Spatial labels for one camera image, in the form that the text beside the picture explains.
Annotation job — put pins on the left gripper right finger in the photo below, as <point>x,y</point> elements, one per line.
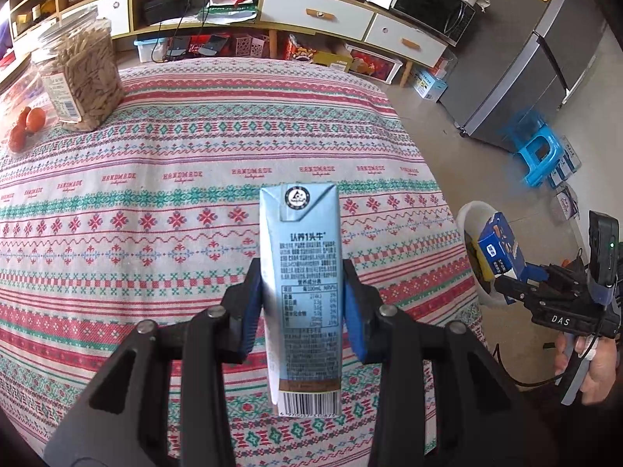
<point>361,304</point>

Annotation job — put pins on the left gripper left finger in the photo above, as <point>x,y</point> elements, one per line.
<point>243,303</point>

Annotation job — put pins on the light blue milk carton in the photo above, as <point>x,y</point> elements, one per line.
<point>302,278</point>

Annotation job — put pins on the dark blue carton box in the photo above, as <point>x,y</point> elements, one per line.
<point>500,247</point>

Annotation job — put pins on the white plastic trash bin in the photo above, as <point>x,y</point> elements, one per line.
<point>470,221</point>

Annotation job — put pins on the person right hand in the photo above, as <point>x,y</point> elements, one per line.
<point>602,373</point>

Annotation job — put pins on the patterned pink green tablecloth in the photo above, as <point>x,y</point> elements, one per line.
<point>156,213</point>

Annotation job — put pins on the blue plastic stool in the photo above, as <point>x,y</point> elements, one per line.
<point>536,143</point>

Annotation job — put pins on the white blue carton box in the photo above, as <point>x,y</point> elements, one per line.
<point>427,86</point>

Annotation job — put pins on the red picture clear bin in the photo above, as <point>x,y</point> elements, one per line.
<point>373,65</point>

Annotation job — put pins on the yellow cardboard box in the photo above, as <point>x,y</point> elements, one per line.
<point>329,59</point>

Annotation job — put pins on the grey refrigerator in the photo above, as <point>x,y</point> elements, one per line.
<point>517,64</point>

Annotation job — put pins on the tangerine in jar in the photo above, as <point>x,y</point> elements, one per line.
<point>35,120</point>
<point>23,116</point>
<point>17,138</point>

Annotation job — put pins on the white wood TV cabinet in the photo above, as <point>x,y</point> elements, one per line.
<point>370,28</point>

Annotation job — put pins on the clear jar of seeds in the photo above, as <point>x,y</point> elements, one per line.
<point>76,62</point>

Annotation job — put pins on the black microwave oven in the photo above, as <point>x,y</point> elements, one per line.
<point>448,19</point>

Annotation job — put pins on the glass jar wooden lid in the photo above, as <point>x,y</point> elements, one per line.
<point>26,91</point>

